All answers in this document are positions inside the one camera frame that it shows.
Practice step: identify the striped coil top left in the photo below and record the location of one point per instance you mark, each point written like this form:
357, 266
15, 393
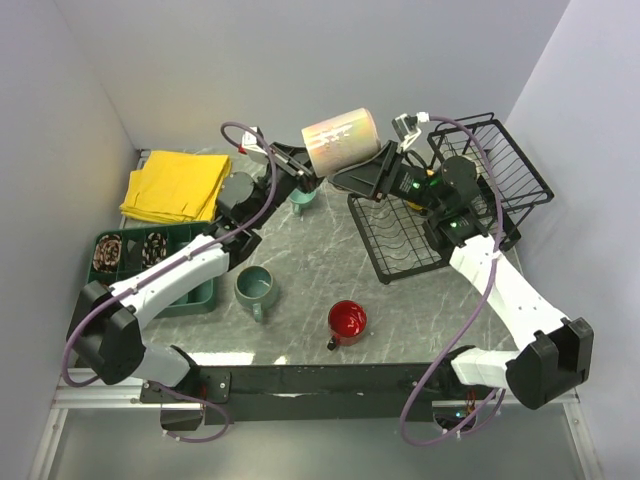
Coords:
107, 253

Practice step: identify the striped coil top middle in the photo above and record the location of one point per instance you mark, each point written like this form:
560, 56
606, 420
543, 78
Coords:
154, 249

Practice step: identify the black wire dish rack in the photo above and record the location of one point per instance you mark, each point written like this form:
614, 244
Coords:
402, 242

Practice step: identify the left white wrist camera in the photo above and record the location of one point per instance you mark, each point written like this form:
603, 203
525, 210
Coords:
251, 147

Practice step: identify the small teal cup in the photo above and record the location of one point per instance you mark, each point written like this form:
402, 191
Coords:
301, 201

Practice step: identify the red mug black handle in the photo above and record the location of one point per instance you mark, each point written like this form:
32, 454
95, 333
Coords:
347, 321

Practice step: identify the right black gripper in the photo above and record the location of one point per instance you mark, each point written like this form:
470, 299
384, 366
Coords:
374, 177

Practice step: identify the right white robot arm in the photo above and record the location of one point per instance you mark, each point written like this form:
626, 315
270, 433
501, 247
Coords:
553, 353

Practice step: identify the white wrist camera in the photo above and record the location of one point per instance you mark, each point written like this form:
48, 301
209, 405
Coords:
407, 128
251, 147

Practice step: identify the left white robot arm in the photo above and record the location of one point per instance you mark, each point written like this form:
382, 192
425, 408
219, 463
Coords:
107, 323

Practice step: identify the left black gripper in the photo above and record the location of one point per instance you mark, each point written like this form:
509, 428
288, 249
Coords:
298, 162

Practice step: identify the striped coil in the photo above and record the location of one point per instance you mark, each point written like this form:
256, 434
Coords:
107, 253
154, 249

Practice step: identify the black front base bar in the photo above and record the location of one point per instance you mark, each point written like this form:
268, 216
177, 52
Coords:
316, 392

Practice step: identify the pink mug dark interior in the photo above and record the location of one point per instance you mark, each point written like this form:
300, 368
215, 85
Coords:
341, 142

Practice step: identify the cream floral mug green interior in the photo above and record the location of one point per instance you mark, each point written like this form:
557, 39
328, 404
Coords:
477, 161

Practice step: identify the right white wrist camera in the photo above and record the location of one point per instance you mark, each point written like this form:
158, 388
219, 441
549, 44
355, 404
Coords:
407, 128

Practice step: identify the grey-green glazed mug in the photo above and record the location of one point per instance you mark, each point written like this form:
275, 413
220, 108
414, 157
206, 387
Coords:
256, 291

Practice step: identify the green compartment tray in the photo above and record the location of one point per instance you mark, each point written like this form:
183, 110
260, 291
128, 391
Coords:
121, 254

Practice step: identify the yellow folded cloth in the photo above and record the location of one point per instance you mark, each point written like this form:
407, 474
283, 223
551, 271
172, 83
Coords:
174, 187

